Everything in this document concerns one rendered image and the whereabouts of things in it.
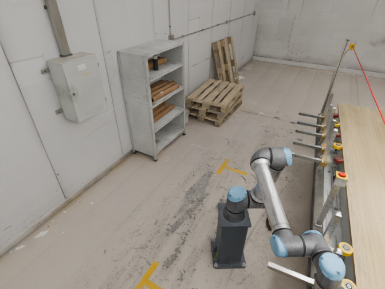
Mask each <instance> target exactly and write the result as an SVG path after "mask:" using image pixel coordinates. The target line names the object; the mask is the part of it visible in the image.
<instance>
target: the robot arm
mask: <svg viewBox="0 0 385 289"><path fill-rule="evenodd" d="M291 164H292V153H291V151H290V149H289V148H287V147H264V148H261V149H259V150H257V151H256V152H255V153H254V154H253V156H252V157H251V160H250V167H251V169H252V170H253V171H255V174H256V178H257V184H256V186H255V187H253V188H252V189H251V190H246V189H244V188H243V187H242V186H233V187H232V188H230V189H229V191H228V194H227V202H226V206H225V207H224V209H223V216H224V218H225V219H227V221H230V222H233V223H238V222H241V221H242V220H244V218H245V210H244V209H265V210H266V214H267V217H268V220H269V224H270V228H271V230H272V236H271V238H270V244H271V248H272V251H273V253H274V254H275V255H276V256H277V257H310V258H311V259H312V261H313V263H314V265H315V267H316V269H317V272H316V273H315V277H314V279H315V281H314V287H315V289H340V288H341V283H342V281H343V278H344V277H345V264H344V262H343V261H342V259H341V258H340V257H338V256H337V255H335V254H334V253H333V252H332V251H331V249H330V247H329V245H328V244H327V242H326V240H325V238H324V237H323V236H322V234H321V233H320V232H318V231H315V230H309V231H306V232H304V233H303V234H302V235H293V232H292V230H291V228H290V226H289V223H288V220H287V217H286V214H285V212H284V208H283V206H282V203H281V200H280V197H279V195H278V192H277V189H276V186H275V183H276V181H277V179H278V177H279V176H280V174H281V172H282V171H283V169H284V168H285V166H290V165H291Z"/></svg>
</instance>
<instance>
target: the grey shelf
mask: <svg viewBox="0 0 385 289"><path fill-rule="evenodd" d="M153 55H157V56H158V57H159V56H160V57H165V58H166V59H167V61H166V63H164V64H161V65H158V69H159V70H158V71H155V70H154V68H151V69H148V60H151V59H153ZM117 57H118V61H119V68H120V74H121V82H122V86H123V92H124V99H125V106H126V110H127V117H128V124H129V130H130V134H131V141H132V148H133V153H134V154H136V151H139V152H142V153H145V154H148V155H150V156H153V157H154V161H155V162H156V161H157V154H158V153H159V152H160V151H161V150H162V149H163V148H164V147H165V146H167V145H168V144H169V143H170V142H172V141H173V140H174V139H175V138H176V137H177V136H178V135H179V134H180V133H182V132H183V135H185V134H186V132H185V79H184V42H181V41H173V40H164V39H157V40H153V41H150V42H146V43H143V44H140V45H136V46H133V47H130V48H126V49H123V50H119V51H117ZM182 66H183V77H182ZM122 71H123V72H122ZM163 77H164V79H163ZM123 78H124V79H123ZM160 80H164V81H166V80H168V81H169V82H172V81H176V83H177V84H178V85H179V88H178V89H176V90H174V91H172V92H170V93H169V94H167V95H166V96H163V97H162V98H160V99H158V100H157V101H155V102H153V103H152V100H151V88H150V85H151V84H153V83H155V82H157V81H160ZM146 89H147V90H146ZM147 100H148V101H147ZM164 101H166V102H167V105H168V106H169V105H171V104H173V105H174V106H175V108H173V109H172V110H171V111H170V112H168V113H167V114H165V115H164V116H163V117H161V118H160V119H159V120H157V121H156V122H155V123H154V119H153V112H152V109H153V108H154V107H156V106H157V105H159V104H160V103H162V102H164ZM149 116H150V117H149ZM132 136H133V137H132ZM135 150H136V151H135Z"/></svg>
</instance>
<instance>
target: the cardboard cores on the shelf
mask: <svg viewBox="0 0 385 289"><path fill-rule="evenodd" d="M166 61H167V59H166V58H165V57H162V58H161V57H160V56H159V57H158V65H161V64H164V63H166ZM153 67H154V65H153V59H151V60H148V69H151V68H153ZM150 88H151V100H152V103H153V102H155V101H157V100H158V99H160V98H162V97H163V96H166V95H167V94H169V93H170V92H172V91H174V90H176V89H178V88H179V85H178V84H177V83H176V81H172V82H169V81H168V80H166V81H164V80H160V81H157V82H155V83H153V84H151V85H150ZM173 108H175V106H174V105H173V104H171V105H169V106H168V105H167V102H166V101H164V102H162V103H160V104H159V105H157V106H156V107H154V108H153V109H152V112H153V119H154V123H155V122H156V121H157V120H159V119H160V118H161V117H163V116H164V115H165V114H167V113H168V112H170V111H171V110H172V109H173Z"/></svg>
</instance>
